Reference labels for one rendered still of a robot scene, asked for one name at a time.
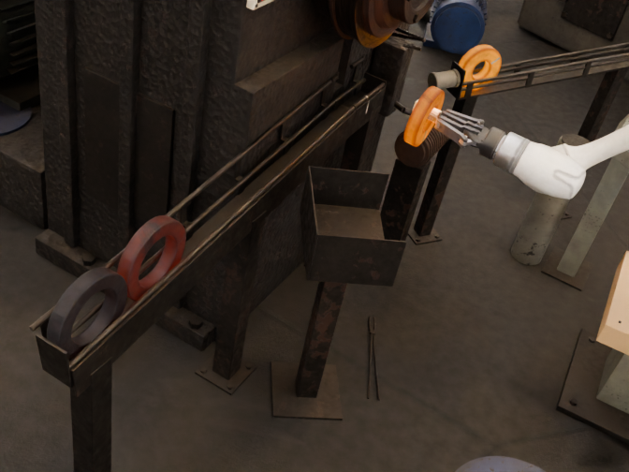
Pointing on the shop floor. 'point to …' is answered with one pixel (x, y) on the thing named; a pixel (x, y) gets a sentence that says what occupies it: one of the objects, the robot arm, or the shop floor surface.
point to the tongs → (373, 359)
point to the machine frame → (178, 125)
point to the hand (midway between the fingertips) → (427, 110)
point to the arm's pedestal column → (597, 387)
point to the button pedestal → (589, 225)
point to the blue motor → (456, 24)
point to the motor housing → (407, 183)
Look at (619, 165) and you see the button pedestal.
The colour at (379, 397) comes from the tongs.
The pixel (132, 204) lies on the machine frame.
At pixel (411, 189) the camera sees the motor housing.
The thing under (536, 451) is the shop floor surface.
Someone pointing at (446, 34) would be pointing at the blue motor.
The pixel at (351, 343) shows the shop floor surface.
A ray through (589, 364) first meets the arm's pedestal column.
